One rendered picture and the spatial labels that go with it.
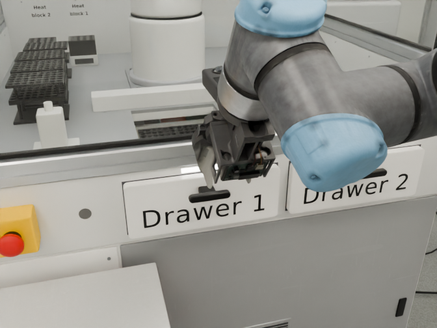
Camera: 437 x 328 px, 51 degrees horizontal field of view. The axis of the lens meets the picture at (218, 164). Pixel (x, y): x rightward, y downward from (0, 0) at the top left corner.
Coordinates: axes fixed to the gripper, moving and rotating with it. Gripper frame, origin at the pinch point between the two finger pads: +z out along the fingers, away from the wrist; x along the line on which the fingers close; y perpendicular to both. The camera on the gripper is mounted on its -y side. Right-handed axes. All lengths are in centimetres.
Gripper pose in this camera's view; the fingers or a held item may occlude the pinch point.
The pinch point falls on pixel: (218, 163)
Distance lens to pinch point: 69.9
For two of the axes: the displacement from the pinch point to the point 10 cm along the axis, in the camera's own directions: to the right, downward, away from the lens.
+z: -1.5, 4.7, 8.7
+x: 9.6, -1.2, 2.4
